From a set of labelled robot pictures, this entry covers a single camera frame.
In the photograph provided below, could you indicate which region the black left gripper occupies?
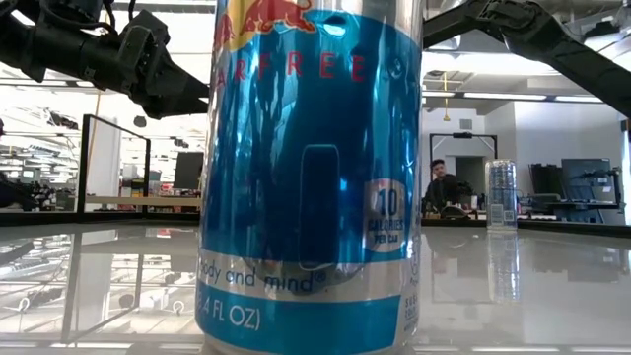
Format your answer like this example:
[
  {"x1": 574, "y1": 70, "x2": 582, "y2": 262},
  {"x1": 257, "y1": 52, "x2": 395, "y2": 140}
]
[{"x1": 115, "y1": 9, "x2": 211, "y2": 121}]

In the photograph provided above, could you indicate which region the blue Red Bull Sugarfree can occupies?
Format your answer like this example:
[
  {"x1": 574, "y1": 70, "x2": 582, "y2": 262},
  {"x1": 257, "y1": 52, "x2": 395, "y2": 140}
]
[{"x1": 194, "y1": 0, "x2": 424, "y2": 355}]

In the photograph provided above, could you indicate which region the silver blue slim can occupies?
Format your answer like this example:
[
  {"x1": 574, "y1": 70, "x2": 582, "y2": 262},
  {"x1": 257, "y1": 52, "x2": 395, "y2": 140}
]
[{"x1": 485, "y1": 158, "x2": 519, "y2": 232}]

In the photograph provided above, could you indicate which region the black monitor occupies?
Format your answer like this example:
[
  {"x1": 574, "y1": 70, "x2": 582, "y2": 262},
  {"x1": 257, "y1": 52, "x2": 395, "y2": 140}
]
[{"x1": 173, "y1": 151, "x2": 205, "y2": 191}]

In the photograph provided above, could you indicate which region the person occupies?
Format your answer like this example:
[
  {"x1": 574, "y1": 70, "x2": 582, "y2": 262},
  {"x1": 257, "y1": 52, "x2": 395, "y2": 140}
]
[{"x1": 422, "y1": 158, "x2": 463, "y2": 216}]

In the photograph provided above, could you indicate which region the dark desk monitor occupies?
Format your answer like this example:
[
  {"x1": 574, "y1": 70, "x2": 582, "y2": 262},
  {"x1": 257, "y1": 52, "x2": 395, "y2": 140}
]
[{"x1": 561, "y1": 157, "x2": 612, "y2": 201}]

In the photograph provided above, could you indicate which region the dark office desk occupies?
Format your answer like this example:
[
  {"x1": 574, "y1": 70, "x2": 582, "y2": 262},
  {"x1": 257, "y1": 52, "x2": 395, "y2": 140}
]
[{"x1": 517, "y1": 199, "x2": 627, "y2": 224}]

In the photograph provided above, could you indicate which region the yellow power cable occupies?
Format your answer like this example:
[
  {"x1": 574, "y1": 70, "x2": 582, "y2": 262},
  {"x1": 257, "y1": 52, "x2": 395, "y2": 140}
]
[{"x1": 88, "y1": 91, "x2": 103, "y2": 167}]

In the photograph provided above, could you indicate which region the black metal shelf end frame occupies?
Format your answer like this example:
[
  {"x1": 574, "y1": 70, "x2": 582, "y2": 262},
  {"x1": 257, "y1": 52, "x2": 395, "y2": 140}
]
[{"x1": 76, "y1": 113, "x2": 153, "y2": 222}]

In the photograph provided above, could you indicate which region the black aluminium table frame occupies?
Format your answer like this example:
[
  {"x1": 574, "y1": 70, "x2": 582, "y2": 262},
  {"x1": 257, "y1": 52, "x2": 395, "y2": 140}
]
[{"x1": 0, "y1": 210, "x2": 631, "y2": 239}]

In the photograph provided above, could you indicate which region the black metal gantry frame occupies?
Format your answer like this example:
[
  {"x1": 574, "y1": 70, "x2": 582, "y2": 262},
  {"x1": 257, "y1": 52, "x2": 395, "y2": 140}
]
[{"x1": 428, "y1": 130, "x2": 499, "y2": 198}]

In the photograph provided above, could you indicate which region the yellow hanging pendant cord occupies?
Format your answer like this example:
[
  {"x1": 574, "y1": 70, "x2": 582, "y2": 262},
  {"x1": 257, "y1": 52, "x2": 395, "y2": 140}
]
[{"x1": 442, "y1": 71, "x2": 453, "y2": 123}]

